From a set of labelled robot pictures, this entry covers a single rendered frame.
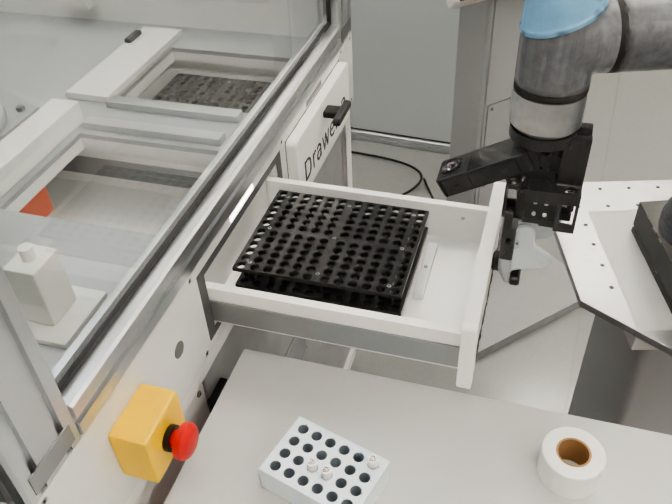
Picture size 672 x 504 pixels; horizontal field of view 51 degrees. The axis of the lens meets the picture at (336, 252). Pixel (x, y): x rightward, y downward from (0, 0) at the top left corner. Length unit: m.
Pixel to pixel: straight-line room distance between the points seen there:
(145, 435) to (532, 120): 0.50
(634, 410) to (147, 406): 0.82
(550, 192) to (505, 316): 1.30
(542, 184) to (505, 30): 0.99
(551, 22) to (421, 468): 0.51
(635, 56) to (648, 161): 2.16
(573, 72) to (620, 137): 2.29
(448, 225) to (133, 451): 0.54
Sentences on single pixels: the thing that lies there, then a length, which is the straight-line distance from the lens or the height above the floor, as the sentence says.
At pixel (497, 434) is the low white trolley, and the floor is 0.76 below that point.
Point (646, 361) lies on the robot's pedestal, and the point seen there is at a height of 0.65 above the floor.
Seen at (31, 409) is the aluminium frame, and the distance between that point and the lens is 0.65.
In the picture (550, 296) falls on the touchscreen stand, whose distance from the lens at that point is 2.17.
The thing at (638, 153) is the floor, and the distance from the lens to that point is 2.94.
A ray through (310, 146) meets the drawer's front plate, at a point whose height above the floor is 0.89.
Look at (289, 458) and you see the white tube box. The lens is 0.85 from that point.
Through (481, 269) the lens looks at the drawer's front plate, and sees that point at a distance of 0.87.
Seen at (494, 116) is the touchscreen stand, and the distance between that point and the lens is 1.87.
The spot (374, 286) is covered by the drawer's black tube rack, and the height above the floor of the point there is 0.90.
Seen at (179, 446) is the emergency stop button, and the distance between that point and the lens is 0.77.
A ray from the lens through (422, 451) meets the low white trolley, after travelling 0.89.
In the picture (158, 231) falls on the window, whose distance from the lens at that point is 0.81.
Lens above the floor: 1.50
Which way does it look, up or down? 40 degrees down
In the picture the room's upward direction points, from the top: 3 degrees counter-clockwise
